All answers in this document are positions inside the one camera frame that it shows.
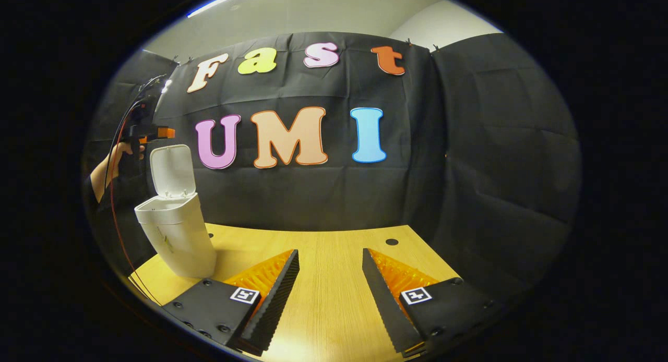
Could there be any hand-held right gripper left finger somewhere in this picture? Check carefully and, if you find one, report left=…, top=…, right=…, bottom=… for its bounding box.
left=162, top=249, right=301, bottom=357

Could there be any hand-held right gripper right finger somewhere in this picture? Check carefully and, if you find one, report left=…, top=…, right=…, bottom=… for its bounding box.
left=362, top=247, right=496, bottom=358

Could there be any white desktop garbage bin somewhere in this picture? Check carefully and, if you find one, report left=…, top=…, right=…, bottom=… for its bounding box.
left=134, top=144, right=217, bottom=279

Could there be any wooden desktop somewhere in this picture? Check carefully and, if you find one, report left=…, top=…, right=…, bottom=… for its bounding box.
left=128, top=223, right=465, bottom=362

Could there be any black backdrop cloth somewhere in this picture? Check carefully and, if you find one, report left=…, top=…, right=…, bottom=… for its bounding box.
left=81, top=31, right=582, bottom=305

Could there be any black cable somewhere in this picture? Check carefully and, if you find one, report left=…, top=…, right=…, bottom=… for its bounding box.
left=103, top=99, right=145, bottom=191

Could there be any thin red cable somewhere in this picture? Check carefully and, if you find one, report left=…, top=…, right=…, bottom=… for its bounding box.
left=108, top=132, right=163, bottom=307

